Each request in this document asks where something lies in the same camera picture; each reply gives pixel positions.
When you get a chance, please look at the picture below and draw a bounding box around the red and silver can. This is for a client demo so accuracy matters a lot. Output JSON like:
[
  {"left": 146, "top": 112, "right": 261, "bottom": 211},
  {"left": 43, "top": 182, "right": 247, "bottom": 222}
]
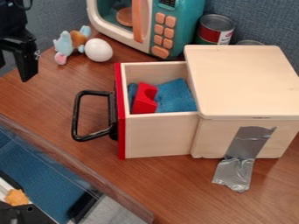
[{"left": 195, "top": 13, "right": 236, "bottom": 46}]

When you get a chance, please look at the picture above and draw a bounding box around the toy microwave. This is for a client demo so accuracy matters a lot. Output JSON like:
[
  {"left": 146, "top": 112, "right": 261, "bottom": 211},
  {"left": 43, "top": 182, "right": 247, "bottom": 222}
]
[{"left": 85, "top": 0, "right": 207, "bottom": 60}]

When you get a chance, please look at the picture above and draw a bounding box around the cabinet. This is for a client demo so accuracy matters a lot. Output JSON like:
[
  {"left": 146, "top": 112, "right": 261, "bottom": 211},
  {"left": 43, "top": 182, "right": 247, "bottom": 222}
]
[{"left": 182, "top": 44, "right": 299, "bottom": 160}]

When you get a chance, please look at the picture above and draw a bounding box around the blue plush toy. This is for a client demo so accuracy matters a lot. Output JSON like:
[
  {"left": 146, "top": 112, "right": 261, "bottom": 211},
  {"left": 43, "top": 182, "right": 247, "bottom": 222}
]
[{"left": 51, "top": 24, "right": 94, "bottom": 66}]

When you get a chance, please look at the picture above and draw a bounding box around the blue cloth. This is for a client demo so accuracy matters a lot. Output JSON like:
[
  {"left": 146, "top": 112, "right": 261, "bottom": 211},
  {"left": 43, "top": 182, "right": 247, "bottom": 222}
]
[{"left": 126, "top": 77, "right": 199, "bottom": 115}]

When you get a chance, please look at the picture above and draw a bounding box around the drawer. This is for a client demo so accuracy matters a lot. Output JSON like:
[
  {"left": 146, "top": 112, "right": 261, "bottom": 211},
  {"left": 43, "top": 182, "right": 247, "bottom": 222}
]
[{"left": 70, "top": 60, "right": 201, "bottom": 161}]

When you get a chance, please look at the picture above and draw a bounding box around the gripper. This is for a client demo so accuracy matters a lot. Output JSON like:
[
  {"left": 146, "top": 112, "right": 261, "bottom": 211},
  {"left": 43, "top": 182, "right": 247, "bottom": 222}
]
[{"left": 0, "top": 27, "right": 41, "bottom": 83}]

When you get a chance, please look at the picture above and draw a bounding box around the white toy egg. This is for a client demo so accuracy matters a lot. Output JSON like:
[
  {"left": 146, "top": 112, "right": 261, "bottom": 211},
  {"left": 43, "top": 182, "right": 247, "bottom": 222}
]
[{"left": 82, "top": 38, "right": 115, "bottom": 63}]

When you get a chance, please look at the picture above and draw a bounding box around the red toy block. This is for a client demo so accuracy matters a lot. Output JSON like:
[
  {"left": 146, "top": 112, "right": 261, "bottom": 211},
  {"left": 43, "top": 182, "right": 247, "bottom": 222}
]
[{"left": 129, "top": 81, "right": 161, "bottom": 115}]

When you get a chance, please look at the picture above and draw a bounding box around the grey tape strip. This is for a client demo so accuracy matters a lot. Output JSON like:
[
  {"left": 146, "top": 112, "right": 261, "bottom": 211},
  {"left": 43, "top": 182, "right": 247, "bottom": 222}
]
[{"left": 211, "top": 125, "right": 278, "bottom": 194}]

